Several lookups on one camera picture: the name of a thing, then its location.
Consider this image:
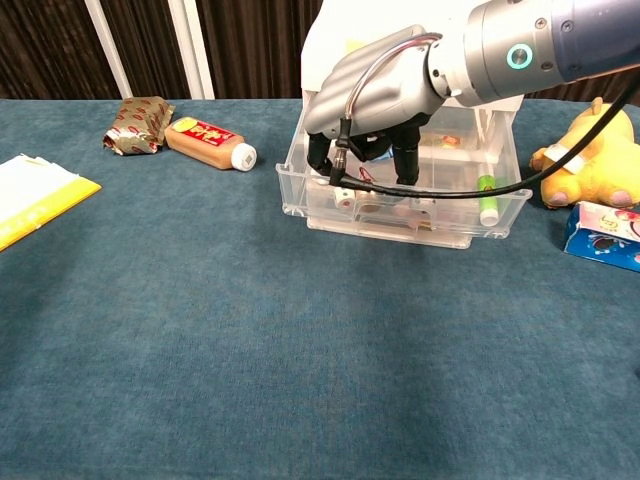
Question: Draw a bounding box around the yellow plush toy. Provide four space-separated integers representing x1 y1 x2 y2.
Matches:
529 97 640 210

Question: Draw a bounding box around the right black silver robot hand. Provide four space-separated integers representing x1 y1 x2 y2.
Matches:
303 24 446 187

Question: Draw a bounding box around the white plastic drawer cabinet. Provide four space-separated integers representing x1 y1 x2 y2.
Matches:
299 0 526 116

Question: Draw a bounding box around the teal table cloth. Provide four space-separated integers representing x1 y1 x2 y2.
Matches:
0 98 640 480

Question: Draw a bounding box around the green white marker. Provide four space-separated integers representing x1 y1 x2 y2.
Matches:
477 172 500 227

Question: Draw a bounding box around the blue pink cookie box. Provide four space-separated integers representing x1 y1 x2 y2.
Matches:
563 201 640 274

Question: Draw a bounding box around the brown drink bottle red label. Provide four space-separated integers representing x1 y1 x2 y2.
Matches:
163 116 258 173

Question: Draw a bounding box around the gold foil snack packet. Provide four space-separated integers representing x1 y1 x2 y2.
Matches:
103 96 176 156

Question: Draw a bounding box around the white yellow flat box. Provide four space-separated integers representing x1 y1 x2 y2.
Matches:
0 153 103 253

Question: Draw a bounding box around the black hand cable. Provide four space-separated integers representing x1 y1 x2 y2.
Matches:
328 30 640 200

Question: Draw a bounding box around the blue binder clip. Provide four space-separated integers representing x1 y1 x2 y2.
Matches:
362 139 396 162

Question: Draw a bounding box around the white frame post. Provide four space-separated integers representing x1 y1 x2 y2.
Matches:
167 0 216 100
83 0 134 100

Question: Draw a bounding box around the dark pleated curtain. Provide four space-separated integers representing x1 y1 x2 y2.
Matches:
0 0 640 107

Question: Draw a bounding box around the clear plastic drawer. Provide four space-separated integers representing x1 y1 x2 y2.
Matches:
275 94 534 250

